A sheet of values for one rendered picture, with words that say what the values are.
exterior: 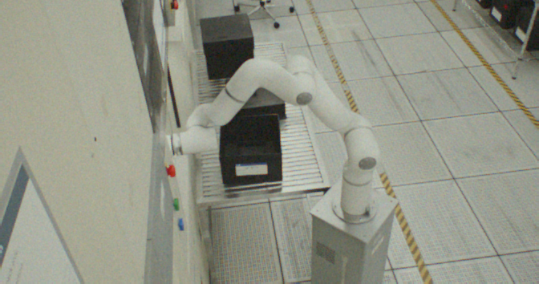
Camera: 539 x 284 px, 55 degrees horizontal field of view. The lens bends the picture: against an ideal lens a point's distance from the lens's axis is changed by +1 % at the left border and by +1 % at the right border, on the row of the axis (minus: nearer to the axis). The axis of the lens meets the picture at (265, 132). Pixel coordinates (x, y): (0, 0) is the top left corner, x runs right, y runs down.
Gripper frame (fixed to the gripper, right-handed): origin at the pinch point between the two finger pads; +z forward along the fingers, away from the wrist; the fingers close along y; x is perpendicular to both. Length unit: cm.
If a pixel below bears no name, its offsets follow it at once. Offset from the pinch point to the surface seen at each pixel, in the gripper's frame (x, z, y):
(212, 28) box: -18, -40, 117
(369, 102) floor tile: -120, -154, 155
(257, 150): -43, -51, 37
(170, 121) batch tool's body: -20.0, -12.6, 40.1
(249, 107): -34, -51, 59
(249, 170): -35, -44, 16
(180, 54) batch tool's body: 14.1, -22.7, 39.6
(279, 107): -35, -66, 58
